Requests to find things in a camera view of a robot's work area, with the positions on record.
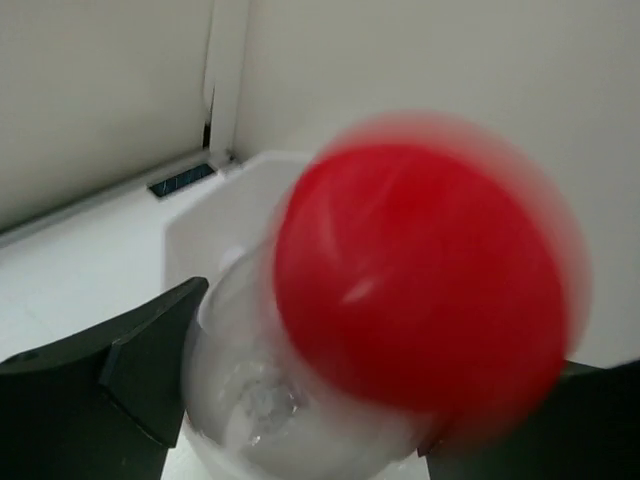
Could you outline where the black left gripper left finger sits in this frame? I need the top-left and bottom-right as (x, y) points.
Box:
(1, 277), (209, 480)

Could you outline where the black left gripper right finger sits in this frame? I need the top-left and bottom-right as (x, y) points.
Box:
(418, 360), (639, 480)

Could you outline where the clear bottle red label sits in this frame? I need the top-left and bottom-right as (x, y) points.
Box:
(183, 111), (590, 479)

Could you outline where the white octagonal plastic bin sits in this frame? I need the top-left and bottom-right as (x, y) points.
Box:
(163, 151), (312, 289)

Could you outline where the blue label sticker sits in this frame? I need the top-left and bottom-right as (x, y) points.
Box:
(147, 163), (217, 198)

